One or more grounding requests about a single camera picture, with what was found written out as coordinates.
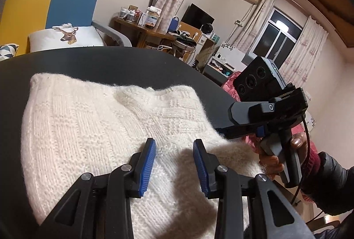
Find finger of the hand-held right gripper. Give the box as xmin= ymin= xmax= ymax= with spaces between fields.
xmin=216 ymin=124 xmax=258 ymax=141
xmin=228 ymin=101 xmax=251 ymax=127

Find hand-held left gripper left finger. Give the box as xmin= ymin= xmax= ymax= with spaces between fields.
xmin=35 ymin=138 xmax=157 ymax=239

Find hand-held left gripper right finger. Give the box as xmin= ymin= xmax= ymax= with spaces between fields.
xmin=193 ymin=139 xmax=316 ymax=239

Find white knit sweater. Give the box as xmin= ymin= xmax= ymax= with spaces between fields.
xmin=21 ymin=73 xmax=270 ymax=239

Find person's right forearm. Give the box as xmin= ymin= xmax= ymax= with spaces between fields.
xmin=299 ymin=142 xmax=354 ymax=217

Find person's right hand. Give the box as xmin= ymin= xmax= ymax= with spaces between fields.
xmin=258 ymin=133 xmax=309 ymax=181

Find pink blanket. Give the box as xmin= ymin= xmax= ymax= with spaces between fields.
xmin=221 ymin=70 xmax=263 ymax=151

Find white low cabinet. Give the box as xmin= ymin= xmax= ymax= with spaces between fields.
xmin=213 ymin=42 xmax=247 ymax=66

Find small dark desk fan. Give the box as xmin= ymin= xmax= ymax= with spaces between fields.
xmin=200 ymin=23 xmax=215 ymax=38

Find wooden chair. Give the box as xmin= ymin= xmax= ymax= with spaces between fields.
xmin=178 ymin=22 xmax=202 ymax=43

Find black monitor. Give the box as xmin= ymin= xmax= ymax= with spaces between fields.
xmin=181 ymin=3 xmax=215 ymax=32

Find blue container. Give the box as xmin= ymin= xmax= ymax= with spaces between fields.
xmin=168 ymin=16 xmax=180 ymax=33

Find assorted jars and boxes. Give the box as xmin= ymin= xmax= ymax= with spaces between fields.
xmin=118 ymin=5 xmax=162 ymax=28

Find wooden desk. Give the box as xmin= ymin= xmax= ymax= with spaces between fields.
xmin=113 ymin=16 xmax=177 ymax=48

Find deer print white pillow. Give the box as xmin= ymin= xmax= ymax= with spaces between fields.
xmin=28 ymin=24 xmax=107 ymax=53

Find triangle pattern pillow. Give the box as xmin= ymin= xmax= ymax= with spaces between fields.
xmin=0 ymin=44 xmax=20 ymax=62

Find multicolour fabric sofa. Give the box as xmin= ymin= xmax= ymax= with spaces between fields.
xmin=0 ymin=0 xmax=133 ymax=57

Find black cable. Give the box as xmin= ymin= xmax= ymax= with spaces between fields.
xmin=290 ymin=114 xmax=310 ymax=203

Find small white frame window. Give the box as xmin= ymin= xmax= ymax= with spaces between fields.
xmin=249 ymin=7 xmax=303 ymax=68

